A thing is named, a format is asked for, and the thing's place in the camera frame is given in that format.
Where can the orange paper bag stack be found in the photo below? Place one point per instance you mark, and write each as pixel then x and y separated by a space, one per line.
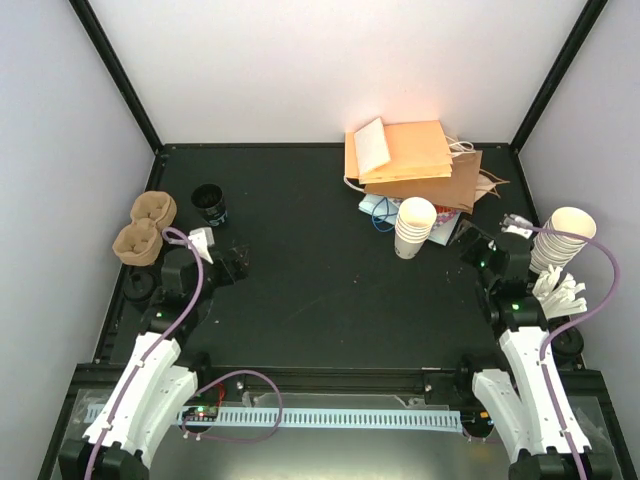
pixel 419 150

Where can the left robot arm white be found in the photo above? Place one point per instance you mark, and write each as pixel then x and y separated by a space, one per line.
pixel 158 378

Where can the black paper cup stack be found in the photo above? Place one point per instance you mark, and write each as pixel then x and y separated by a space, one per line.
pixel 209 201

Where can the tall white cup stack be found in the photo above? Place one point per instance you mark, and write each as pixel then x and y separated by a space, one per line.
pixel 553 249

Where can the white paper cup stack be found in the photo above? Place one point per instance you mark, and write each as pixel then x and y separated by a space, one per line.
pixel 414 222

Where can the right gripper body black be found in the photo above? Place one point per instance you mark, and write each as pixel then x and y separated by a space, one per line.
pixel 470 252

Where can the brown kraft paper bag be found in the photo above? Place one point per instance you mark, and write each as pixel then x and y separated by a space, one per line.
pixel 466 185

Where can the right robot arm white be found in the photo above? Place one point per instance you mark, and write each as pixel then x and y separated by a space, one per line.
pixel 520 388

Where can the black cup lid stack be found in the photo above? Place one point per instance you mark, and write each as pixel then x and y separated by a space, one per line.
pixel 138 287

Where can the checkered paper bag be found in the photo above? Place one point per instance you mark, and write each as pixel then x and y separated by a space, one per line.
pixel 444 225

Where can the blue slotted cable duct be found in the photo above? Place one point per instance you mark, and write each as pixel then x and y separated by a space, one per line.
pixel 316 418

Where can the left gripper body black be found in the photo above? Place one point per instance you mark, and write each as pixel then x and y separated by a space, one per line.
pixel 228 276

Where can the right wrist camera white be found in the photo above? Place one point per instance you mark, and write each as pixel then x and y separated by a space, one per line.
pixel 516 224

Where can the light blue paper bag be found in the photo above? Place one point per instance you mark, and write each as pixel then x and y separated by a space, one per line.
pixel 381 210

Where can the orange paper bag white handles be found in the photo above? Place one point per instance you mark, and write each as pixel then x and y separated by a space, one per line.
pixel 371 148

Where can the pulp cup carrier stack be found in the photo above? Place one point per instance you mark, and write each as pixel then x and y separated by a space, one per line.
pixel 139 243

